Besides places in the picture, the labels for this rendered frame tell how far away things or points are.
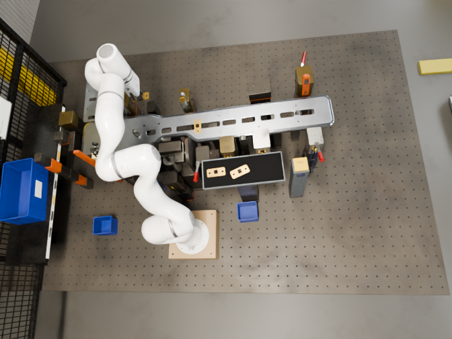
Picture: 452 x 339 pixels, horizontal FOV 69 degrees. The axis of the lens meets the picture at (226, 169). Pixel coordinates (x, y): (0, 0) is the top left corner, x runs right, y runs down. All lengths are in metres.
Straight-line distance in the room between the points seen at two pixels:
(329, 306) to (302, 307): 0.19
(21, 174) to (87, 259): 0.60
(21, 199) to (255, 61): 1.63
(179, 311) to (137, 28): 2.72
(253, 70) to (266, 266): 1.25
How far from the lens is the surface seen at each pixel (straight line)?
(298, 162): 1.51
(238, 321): 2.60
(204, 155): 1.64
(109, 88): 1.26
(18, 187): 2.09
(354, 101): 2.21
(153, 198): 1.30
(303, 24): 3.47
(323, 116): 1.79
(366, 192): 2.00
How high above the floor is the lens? 2.57
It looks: 69 degrees down
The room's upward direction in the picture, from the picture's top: 24 degrees counter-clockwise
